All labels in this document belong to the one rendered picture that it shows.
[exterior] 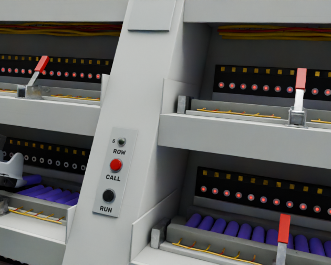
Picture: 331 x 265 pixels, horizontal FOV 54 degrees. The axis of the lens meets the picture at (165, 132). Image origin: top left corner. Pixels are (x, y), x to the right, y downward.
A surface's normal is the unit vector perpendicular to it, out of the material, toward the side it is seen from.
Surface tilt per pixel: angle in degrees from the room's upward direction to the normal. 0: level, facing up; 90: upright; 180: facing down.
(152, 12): 90
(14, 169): 91
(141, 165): 90
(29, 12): 110
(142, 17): 90
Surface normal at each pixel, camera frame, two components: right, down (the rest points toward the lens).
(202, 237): -0.33, 0.07
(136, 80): -0.29, -0.27
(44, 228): 0.08, -0.99
